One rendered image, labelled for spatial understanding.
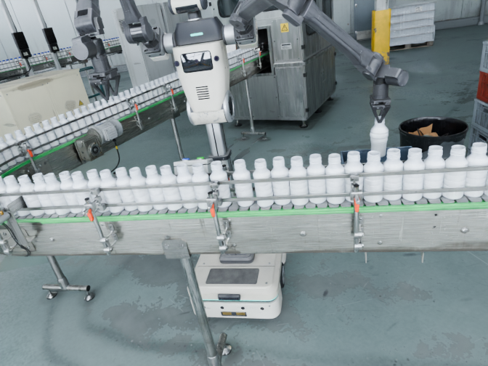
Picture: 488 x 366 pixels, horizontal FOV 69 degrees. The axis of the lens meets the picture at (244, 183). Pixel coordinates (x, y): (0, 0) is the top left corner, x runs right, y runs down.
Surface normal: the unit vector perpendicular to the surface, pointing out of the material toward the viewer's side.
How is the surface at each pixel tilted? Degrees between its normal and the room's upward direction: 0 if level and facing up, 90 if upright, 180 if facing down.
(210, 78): 90
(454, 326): 0
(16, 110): 90
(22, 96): 90
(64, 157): 90
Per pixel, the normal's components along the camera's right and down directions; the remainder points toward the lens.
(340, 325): -0.14, -0.88
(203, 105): -0.16, 0.47
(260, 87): -0.46, 0.46
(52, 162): 0.88, 0.09
